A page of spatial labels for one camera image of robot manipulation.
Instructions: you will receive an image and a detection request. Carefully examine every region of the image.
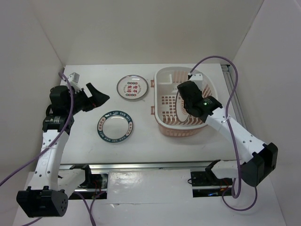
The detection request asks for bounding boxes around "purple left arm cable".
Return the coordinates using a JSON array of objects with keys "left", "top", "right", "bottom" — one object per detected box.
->
[{"left": 0, "top": 72, "right": 98, "bottom": 226}]

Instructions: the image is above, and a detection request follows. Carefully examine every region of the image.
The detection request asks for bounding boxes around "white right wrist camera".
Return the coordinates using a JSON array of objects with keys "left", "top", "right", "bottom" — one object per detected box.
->
[{"left": 188, "top": 73, "right": 203, "bottom": 90}]

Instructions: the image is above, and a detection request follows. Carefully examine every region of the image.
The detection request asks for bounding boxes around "white pink dish rack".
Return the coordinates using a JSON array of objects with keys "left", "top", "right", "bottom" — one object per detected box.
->
[{"left": 151, "top": 66, "right": 206, "bottom": 137}]

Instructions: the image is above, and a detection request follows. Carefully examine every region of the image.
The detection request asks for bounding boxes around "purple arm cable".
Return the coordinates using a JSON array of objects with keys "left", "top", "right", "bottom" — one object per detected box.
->
[
  {"left": 0, "top": 72, "right": 98, "bottom": 226},
  {"left": 190, "top": 55, "right": 258, "bottom": 210}
]

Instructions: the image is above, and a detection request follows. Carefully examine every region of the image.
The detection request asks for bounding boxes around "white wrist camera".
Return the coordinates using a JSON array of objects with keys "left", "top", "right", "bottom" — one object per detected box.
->
[
  {"left": 188, "top": 73, "right": 203, "bottom": 90},
  {"left": 67, "top": 72, "right": 80, "bottom": 84}
]

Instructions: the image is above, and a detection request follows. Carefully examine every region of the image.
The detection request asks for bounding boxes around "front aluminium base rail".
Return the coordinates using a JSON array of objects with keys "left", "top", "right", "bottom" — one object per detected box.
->
[{"left": 58, "top": 160, "right": 238, "bottom": 201}]

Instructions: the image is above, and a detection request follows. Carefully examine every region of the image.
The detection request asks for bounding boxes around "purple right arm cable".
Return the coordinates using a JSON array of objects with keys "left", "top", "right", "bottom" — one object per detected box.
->
[{"left": 190, "top": 55, "right": 258, "bottom": 210}]

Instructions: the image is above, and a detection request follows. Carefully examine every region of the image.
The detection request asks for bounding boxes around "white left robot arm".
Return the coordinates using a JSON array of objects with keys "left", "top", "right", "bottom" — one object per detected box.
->
[{"left": 16, "top": 83, "right": 110, "bottom": 218}]

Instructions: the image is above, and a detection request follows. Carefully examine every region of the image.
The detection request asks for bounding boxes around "plate with orange sunburst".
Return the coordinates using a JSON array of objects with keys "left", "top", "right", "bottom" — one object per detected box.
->
[{"left": 175, "top": 91, "right": 189, "bottom": 123}]

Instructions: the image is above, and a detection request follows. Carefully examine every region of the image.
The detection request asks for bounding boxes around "aluminium table edge rail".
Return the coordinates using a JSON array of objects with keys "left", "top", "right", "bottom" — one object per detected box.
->
[{"left": 221, "top": 64, "right": 246, "bottom": 128}]

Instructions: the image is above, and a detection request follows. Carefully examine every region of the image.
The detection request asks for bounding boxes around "green rimmed white plate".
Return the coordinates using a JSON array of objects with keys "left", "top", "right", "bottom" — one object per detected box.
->
[{"left": 97, "top": 110, "right": 134, "bottom": 144}]

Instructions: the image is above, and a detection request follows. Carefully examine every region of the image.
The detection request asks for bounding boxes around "plate with red characters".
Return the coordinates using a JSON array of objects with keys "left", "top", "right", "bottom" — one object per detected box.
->
[{"left": 117, "top": 75, "right": 149, "bottom": 101}]

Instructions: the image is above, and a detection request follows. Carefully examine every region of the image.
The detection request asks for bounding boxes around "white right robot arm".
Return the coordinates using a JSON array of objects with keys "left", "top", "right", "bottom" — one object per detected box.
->
[{"left": 177, "top": 81, "right": 278, "bottom": 187}]

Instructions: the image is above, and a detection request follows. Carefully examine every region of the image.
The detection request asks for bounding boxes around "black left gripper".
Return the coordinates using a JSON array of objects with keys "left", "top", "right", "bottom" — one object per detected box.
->
[{"left": 66, "top": 82, "right": 109, "bottom": 115}]

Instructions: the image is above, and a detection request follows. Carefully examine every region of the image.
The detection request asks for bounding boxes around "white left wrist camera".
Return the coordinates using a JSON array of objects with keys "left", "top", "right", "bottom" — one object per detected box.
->
[{"left": 67, "top": 72, "right": 80, "bottom": 84}]

